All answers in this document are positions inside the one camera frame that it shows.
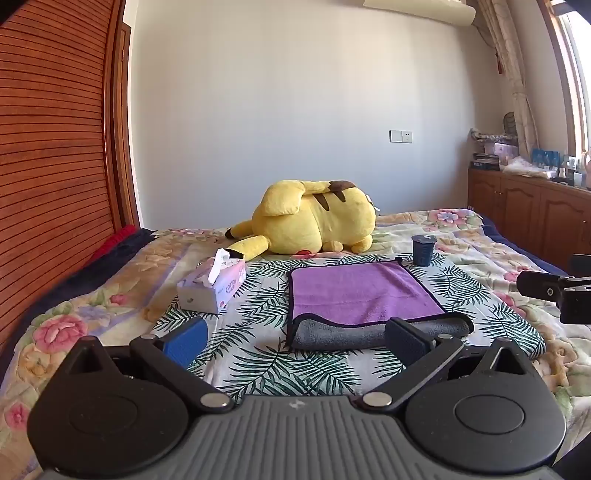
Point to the purple and grey towel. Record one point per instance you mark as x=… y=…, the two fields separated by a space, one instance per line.
x=360 y=290

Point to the red cloth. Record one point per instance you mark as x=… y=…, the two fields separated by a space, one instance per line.
x=113 y=240

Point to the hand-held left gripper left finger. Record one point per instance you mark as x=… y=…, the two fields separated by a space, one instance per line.
x=187 y=340

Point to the floral fabric bundle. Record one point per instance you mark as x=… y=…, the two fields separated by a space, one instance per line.
x=496 y=136

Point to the white wall socket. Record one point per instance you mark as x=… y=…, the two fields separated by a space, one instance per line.
x=400 y=136

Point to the brown wooden cabinet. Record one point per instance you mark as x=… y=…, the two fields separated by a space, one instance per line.
x=526 y=207

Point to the dark blue blanket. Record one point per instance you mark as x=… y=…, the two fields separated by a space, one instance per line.
x=111 y=263

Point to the white plastic bag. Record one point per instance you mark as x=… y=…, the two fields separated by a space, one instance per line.
x=528 y=167

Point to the cream patterned curtain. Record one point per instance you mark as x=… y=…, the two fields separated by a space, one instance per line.
x=517 y=78

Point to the blue box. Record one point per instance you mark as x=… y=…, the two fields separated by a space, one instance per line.
x=545 y=156

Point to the leaf print cloth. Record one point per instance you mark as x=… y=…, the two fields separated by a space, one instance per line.
x=258 y=323

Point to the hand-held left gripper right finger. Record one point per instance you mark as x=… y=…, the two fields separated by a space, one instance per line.
x=406 y=340

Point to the yellow plush toy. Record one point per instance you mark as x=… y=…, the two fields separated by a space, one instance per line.
x=314 y=217

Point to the white air conditioner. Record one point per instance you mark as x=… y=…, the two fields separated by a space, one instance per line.
x=420 y=8

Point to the wooden window frame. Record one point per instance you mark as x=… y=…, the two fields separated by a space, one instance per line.
x=570 y=69

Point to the floral bed sheet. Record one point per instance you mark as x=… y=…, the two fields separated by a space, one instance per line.
x=69 y=323

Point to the white tissue box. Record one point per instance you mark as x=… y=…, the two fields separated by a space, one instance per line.
x=214 y=286

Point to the dark blue bedspread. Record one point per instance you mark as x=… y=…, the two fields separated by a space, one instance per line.
x=517 y=240

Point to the dark blue cup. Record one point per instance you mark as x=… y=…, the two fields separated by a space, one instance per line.
x=422 y=251

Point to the stack of books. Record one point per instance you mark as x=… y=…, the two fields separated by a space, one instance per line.
x=485 y=161

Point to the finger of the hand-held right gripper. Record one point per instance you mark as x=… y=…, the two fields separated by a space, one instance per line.
x=581 y=261
x=538 y=282

